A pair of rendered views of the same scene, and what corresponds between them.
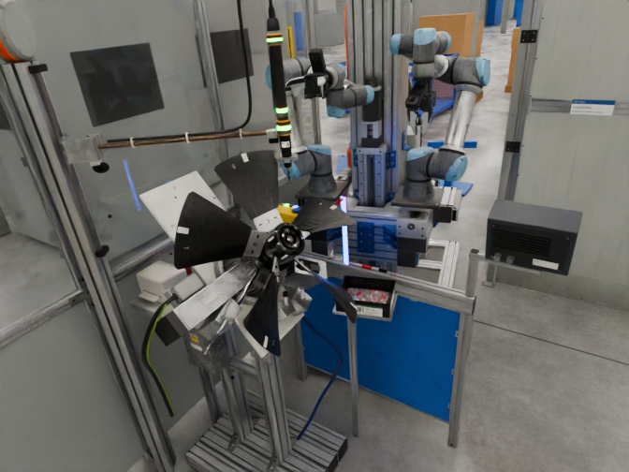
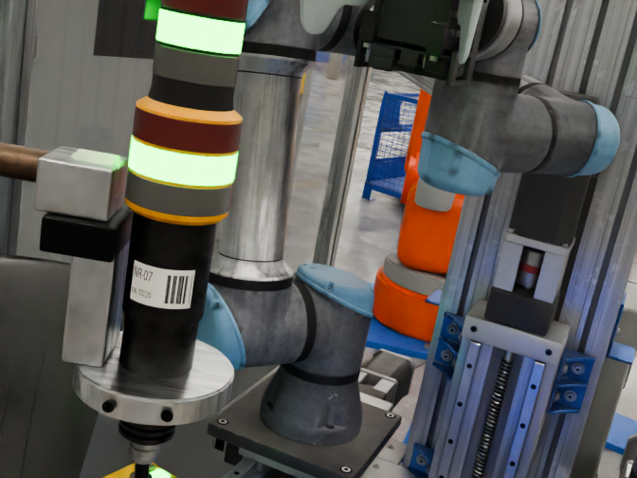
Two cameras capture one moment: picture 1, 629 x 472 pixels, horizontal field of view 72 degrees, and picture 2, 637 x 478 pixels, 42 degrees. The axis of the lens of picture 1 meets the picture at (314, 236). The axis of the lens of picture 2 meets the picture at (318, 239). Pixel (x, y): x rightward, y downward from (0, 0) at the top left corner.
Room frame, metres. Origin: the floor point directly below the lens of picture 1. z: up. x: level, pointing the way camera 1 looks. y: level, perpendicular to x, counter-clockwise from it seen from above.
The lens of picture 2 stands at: (1.00, 0.02, 1.63)
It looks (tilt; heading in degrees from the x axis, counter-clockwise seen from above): 16 degrees down; 358
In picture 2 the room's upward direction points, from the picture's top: 10 degrees clockwise
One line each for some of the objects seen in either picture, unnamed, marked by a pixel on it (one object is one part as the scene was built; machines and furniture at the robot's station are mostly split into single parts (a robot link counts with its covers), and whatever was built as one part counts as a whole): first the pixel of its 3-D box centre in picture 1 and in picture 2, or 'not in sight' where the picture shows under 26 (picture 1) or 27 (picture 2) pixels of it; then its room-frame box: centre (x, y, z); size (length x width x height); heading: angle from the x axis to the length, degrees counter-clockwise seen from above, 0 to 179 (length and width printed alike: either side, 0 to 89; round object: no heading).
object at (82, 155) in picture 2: not in sight; (95, 175); (1.34, 0.10, 1.54); 0.02 x 0.02 x 0.02; 0
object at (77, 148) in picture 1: (82, 148); not in sight; (1.33, 0.69, 1.54); 0.10 x 0.07 x 0.09; 90
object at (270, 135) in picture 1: (282, 144); (143, 280); (1.34, 0.08, 1.50); 0.09 x 0.07 x 0.10; 90
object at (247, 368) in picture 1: (248, 368); not in sight; (1.35, 0.32, 0.56); 0.19 x 0.04 x 0.04; 55
